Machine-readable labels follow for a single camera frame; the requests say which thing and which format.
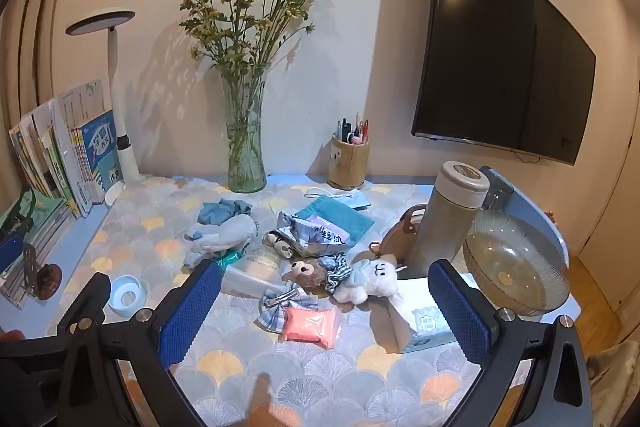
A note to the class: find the pink packet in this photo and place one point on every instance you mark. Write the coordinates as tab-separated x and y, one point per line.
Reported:
310	327

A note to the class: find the blue face mask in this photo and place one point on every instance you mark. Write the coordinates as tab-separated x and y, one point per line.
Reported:
357	198

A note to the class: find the white plush toy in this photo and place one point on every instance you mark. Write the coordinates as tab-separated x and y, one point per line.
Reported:
375	279

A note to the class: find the blue grey cloth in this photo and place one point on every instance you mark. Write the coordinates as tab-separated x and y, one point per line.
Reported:
220	237
220	211

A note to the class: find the clear glass vase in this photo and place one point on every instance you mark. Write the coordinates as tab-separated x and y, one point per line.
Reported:
246	157

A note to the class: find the ribbed glass bowl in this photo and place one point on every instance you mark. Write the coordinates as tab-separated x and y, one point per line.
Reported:
515	262

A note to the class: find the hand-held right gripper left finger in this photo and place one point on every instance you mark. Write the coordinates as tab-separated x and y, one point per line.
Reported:
190	312

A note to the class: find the yellow flower bouquet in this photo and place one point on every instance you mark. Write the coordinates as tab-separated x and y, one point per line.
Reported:
250	7

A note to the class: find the brown bear plush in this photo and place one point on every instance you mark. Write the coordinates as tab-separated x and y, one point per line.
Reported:
307	272

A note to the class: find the bunch of pens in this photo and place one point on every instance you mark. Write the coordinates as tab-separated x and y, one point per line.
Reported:
355	129

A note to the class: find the black wall television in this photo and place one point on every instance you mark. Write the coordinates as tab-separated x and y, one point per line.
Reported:
500	47

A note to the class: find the white blue round cup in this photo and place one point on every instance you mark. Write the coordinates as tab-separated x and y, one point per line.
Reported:
126	293

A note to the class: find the clear bag with teal cloth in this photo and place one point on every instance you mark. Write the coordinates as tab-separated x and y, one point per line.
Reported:
257	267

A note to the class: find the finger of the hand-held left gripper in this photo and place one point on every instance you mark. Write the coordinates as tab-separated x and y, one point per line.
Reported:
8	253
30	269

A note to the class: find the white teal tissue pack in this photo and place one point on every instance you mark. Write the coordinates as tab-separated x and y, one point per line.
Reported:
420	322

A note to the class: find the cardboard pen holder with pens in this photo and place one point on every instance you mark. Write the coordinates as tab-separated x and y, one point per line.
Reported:
348	164

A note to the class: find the row of upright books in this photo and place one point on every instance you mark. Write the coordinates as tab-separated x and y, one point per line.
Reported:
75	147

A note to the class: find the blue plaid bow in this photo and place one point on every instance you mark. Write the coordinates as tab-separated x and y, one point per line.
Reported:
275	309

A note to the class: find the brown round disc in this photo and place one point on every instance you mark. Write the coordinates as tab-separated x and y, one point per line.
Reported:
51	282

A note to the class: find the green flat folder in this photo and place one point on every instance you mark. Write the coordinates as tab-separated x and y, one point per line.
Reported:
35	217

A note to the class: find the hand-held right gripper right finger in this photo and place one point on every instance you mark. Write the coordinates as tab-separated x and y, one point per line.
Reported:
460	312

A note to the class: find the purple printed packet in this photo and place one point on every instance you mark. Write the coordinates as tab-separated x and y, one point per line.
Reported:
320	234

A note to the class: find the small brown leather bag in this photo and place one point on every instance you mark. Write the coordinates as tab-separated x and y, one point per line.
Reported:
400	239

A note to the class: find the fan pattern tablecloth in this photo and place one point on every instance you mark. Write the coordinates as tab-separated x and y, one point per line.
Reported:
310	382

